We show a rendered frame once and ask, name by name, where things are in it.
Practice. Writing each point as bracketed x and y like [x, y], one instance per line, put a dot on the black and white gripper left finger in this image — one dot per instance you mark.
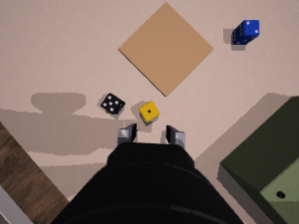
[127, 134]

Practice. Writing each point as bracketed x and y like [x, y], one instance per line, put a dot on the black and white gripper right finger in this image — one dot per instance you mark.
[173, 136]

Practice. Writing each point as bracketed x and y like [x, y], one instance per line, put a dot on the blue die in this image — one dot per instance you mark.
[245, 32]

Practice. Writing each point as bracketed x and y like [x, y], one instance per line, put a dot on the tan square mat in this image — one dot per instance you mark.
[165, 48]

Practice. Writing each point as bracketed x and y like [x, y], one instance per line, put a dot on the black die with white pips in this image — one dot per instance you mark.
[112, 104]

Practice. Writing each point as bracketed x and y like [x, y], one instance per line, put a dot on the yellow die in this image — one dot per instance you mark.
[149, 111]

